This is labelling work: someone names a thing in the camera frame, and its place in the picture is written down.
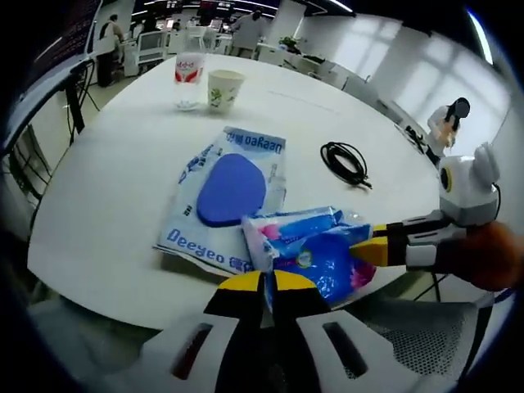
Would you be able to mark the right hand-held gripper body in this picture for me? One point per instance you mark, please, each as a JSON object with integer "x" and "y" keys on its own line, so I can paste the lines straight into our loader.
{"x": 468, "y": 188}

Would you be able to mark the grey mesh office chair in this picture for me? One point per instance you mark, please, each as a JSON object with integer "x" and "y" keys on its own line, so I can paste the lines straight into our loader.
{"x": 417, "y": 335}

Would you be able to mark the white table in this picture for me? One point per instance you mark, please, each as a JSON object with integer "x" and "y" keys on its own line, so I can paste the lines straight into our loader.
{"x": 123, "y": 143}

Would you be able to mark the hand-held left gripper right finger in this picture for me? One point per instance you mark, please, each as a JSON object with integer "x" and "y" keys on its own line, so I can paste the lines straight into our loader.
{"x": 294, "y": 323}

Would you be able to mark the blue tissue packet item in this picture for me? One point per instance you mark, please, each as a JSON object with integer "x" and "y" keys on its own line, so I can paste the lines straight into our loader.
{"x": 323, "y": 262}

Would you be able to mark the white printed bag item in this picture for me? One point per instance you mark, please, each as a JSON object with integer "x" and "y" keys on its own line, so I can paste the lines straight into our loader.
{"x": 184, "y": 229}

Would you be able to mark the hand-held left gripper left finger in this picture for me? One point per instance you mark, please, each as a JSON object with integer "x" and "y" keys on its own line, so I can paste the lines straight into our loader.
{"x": 241, "y": 319}

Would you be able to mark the black tripod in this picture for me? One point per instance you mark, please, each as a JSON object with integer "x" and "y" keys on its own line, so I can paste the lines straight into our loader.
{"x": 73, "y": 118}

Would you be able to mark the green potted plant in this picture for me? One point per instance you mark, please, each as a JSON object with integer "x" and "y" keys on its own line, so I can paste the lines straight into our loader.
{"x": 290, "y": 42}

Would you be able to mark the person's right hand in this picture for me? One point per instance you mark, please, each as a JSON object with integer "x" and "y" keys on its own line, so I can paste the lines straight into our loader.
{"x": 491, "y": 254}

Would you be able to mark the clear plastic bottle item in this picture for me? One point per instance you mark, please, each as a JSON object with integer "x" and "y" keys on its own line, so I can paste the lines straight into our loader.
{"x": 189, "y": 69}

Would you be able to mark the white office chair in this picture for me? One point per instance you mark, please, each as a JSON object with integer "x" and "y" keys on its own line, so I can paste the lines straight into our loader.
{"x": 152, "y": 46}
{"x": 200, "y": 39}

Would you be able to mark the blue oval pad item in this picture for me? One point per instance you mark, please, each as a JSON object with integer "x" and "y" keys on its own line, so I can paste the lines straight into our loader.
{"x": 229, "y": 188}

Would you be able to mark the dark roll-up banner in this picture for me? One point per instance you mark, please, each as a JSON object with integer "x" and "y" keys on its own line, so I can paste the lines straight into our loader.
{"x": 69, "y": 32}

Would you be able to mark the white paper cup item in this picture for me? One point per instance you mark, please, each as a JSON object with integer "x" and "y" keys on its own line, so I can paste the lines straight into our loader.
{"x": 223, "y": 94}

